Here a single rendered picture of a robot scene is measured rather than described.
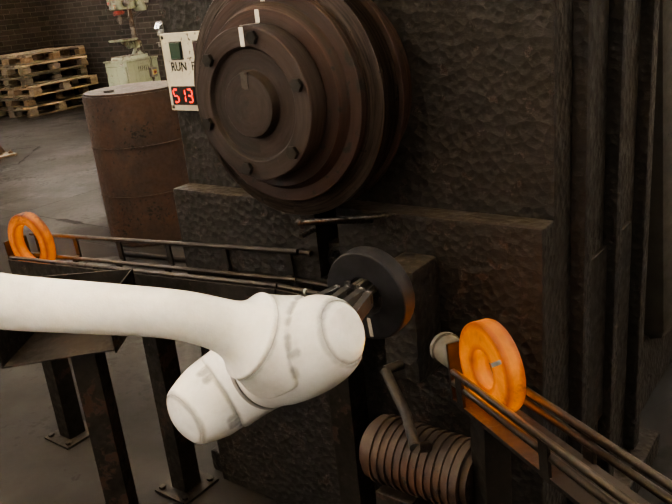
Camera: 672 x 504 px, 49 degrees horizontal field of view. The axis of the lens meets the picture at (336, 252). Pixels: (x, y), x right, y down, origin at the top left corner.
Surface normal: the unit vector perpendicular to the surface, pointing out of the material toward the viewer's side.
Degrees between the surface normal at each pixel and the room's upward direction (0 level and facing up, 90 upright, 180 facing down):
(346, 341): 65
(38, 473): 0
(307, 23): 45
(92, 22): 90
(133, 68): 90
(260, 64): 90
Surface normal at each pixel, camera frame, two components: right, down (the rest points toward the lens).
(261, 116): -0.59, 0.33
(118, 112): -0.08, 0.34
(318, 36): 0.22, -0.32
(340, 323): 0.73, -0.29
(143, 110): 0.38, 0.28
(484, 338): -0.93, 0.20
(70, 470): -0.10, -0.94
